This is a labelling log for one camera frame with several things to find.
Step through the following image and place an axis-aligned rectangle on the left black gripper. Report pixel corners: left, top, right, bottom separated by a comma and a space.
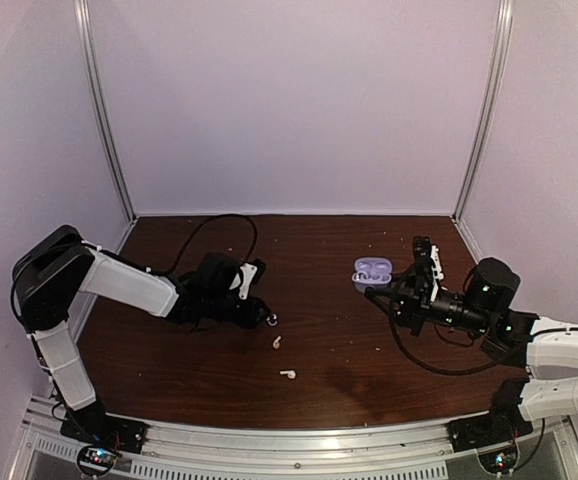
204, 292, 271, 329

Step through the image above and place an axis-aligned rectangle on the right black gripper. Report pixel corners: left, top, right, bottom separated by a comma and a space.
365, 270, 492, 337

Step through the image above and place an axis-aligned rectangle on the purple earbud charging case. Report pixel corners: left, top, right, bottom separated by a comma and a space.
351, 257, 393, 293

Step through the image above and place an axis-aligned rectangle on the white stem earbud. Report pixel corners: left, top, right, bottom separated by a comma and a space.
279, 370, 297, 380

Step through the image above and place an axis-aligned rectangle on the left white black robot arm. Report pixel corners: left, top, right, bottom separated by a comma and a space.
10, 225, 277, 444

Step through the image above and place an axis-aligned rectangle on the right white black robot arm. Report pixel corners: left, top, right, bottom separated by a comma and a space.
364, 256, 578, 442

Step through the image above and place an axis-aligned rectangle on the right black braided cable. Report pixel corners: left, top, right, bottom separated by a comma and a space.
387, 279, 500, 376

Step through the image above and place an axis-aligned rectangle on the black braided cable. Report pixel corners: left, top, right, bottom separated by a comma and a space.
387, 279, 500, 376
166, 213, 259, 276

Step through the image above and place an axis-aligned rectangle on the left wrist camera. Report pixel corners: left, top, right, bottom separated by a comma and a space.
229, 259, 267, 300

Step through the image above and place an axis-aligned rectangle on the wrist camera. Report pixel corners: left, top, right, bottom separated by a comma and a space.
412, 236, 444, 303
229, 259, 267, 300

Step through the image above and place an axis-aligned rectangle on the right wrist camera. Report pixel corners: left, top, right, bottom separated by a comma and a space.
412, 236, 444, 303

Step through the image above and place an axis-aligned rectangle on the left black braided cable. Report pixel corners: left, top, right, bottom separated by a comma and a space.
166, 213, 259, 276

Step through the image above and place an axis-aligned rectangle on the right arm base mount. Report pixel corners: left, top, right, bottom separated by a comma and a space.
447, 413, 533, 477

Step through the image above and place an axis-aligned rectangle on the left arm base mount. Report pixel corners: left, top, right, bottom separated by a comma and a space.
60, 416, 147, 478

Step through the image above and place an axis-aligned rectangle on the right aluminium frame post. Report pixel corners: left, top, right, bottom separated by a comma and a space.
452, 0, 514, 224

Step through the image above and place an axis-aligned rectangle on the aluminium frame post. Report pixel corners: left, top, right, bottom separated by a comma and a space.
73, 0, 137, 223
452, 0, 514, 224

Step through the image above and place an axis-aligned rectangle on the left aluminium frame post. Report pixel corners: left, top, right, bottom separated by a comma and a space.
73, 0, 137, 223

